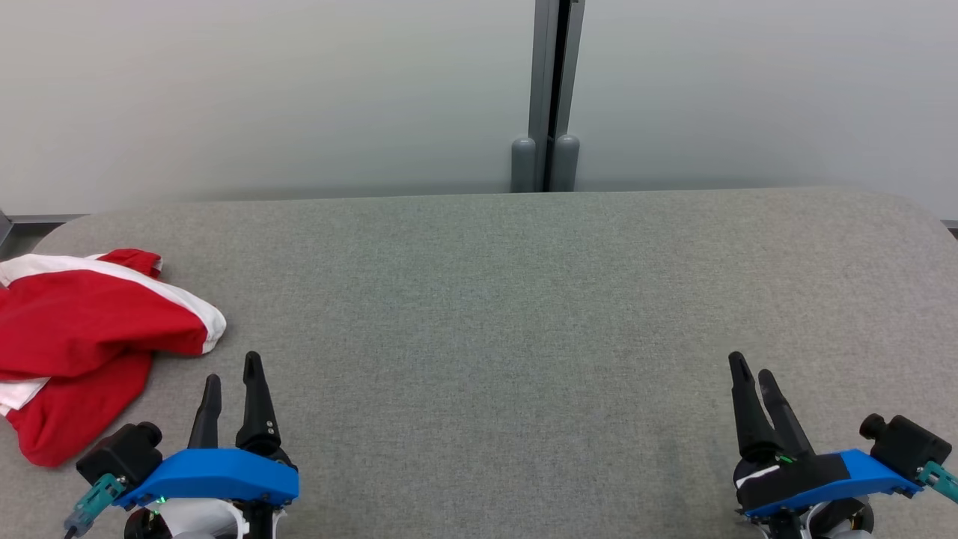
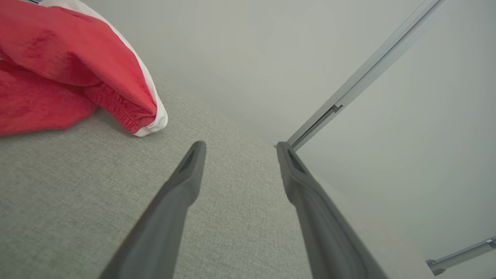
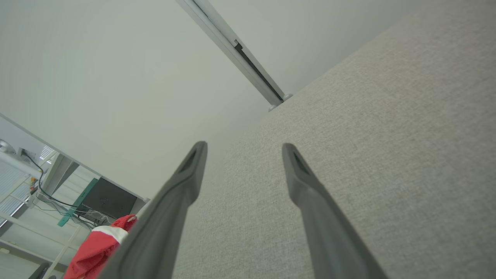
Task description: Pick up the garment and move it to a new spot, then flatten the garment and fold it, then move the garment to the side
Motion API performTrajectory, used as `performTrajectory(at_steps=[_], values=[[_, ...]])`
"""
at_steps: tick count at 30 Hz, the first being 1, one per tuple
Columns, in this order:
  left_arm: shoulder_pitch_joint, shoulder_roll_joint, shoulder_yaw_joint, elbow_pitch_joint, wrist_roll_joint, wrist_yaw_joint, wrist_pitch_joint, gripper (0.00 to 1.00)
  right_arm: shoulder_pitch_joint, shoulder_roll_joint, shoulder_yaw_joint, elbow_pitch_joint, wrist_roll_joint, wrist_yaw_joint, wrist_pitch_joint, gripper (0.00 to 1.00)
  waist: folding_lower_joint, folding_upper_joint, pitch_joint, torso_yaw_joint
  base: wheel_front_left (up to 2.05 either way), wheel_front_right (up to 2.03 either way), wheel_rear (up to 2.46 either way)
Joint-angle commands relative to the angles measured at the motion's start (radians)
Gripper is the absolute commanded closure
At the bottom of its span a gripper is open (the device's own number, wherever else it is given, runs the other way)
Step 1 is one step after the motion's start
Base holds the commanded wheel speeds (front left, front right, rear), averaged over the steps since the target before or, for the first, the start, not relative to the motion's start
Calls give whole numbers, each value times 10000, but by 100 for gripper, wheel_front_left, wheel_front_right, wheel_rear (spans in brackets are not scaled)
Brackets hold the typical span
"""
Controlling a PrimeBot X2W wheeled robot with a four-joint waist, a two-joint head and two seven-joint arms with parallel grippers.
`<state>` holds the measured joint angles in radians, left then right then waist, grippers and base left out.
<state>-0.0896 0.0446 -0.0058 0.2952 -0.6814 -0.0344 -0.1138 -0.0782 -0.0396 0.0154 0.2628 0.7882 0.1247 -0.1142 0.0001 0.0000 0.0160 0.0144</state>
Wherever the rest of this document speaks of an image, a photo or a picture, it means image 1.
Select teal right camera connector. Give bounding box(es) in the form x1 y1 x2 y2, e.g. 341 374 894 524
917 460 958 504

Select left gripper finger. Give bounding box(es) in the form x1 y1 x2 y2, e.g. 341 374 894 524
187 374 223 451
235 351 295 465

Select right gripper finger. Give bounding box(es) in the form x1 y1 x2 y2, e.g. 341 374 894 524
729 351 784 460
759 370 817 458

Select teal left camera connector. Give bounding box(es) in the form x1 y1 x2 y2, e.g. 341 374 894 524
64 473 126 539

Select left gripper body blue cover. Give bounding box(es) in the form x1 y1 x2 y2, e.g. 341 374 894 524
115 448 301 511

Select red white-striped shorts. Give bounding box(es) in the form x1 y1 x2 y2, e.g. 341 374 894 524
0 249 228 383

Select grey rounded post foot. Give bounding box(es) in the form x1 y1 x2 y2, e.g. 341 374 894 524
510 135 537 193
552 134 581 192

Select teal camera connector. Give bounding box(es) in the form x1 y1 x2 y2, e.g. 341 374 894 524
64 473 126 539
917 460 958 504

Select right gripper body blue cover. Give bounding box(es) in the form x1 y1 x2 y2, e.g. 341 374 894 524
732 448 923 520

